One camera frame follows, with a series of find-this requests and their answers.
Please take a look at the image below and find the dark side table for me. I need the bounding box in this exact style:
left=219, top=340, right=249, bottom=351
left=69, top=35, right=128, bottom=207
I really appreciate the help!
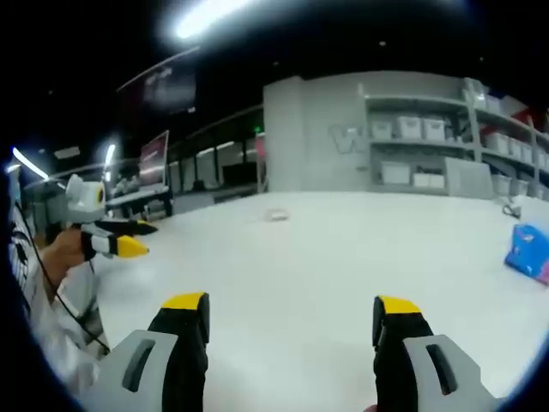
left=105, top=185, right=174, bottom=219

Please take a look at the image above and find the person's white printed clothing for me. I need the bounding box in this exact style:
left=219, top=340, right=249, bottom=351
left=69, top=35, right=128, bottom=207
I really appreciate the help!
left=7, top=201, right=109, bottom=390

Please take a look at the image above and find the black cable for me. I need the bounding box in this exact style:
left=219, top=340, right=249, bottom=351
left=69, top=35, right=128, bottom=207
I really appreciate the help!
left=15, top=204, right=111, bottom=355

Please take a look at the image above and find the person's left hand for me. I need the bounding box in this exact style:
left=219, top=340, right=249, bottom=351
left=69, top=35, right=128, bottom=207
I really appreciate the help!
left=44, top=226, right=94, bottom=281

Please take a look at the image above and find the standing display screen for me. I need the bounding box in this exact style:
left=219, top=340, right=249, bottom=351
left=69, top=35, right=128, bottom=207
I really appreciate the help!
left=137, top=130, right=172, bottom=186

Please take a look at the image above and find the hanging dark screen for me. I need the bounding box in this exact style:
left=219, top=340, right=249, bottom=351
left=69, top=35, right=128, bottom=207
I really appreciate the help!
left=142, top=64, right=198, bottom=114

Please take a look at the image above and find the grey shelving unit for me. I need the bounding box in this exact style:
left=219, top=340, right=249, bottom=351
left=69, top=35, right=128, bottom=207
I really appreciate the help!
left=358, top=77, right=549, bottom=199

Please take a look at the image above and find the grey leaning board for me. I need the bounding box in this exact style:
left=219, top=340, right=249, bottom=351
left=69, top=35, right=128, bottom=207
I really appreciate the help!
left=443, top=155, right=495, bottom=200

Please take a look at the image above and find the blue printed packet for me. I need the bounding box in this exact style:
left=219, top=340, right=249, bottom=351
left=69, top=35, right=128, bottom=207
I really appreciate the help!
left=504, top=223, right=549, bottom=286

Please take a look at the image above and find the long ceiling lamp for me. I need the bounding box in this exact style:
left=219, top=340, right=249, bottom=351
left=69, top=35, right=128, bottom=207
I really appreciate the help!
left=159, top=0, right=262, bottom=42

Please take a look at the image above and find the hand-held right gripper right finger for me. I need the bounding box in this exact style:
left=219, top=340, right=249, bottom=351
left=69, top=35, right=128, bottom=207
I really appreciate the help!
left=371, top=294, right=508, bottom=412

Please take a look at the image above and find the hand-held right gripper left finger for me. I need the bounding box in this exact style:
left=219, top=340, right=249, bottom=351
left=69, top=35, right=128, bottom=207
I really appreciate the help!
left=84, top=292, right=211, bottom=412

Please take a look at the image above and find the row of white storage bins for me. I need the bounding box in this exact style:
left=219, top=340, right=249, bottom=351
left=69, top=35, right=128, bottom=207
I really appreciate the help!
left=371, top=94, right=549, bottom=199

